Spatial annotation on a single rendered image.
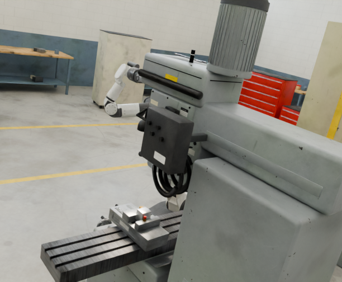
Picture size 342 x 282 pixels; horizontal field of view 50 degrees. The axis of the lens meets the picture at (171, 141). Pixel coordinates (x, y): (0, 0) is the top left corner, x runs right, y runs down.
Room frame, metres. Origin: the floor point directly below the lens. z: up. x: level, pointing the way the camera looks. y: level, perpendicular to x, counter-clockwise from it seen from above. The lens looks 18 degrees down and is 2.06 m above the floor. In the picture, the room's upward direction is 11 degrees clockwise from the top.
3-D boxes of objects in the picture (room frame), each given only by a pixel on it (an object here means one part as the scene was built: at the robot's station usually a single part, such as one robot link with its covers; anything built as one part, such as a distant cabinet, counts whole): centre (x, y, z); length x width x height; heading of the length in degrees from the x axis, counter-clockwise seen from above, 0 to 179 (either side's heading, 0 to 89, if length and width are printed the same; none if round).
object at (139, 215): (1.73, 0.07, 1.06); 0.06 x 0.05 x 0.06; 135
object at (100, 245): (1.81, -0.02, 0.91); 1.24 x 0.23 x 0.08; 132
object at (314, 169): (1.44, -0.36, 1.66); 0.80 x 0.23 x 0.20; 42
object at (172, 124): (1.36, 0.03, 1.62); 0.20 x 0.09 x 0.21; 42
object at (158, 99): (1.78, -0.05, 1.68); 0.34 x 0.24 x 0.10; 42
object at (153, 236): (1.75, 0.09, 1.00); 0.35 x 0.15 x 0.11; 45
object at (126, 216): (1.77, 0.11, 1.04); 0.15 x 0.06 x 0.04; 135
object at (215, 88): (1.80, -0.03, 1.81); 0.47 x 0.26 x 0.16; 42
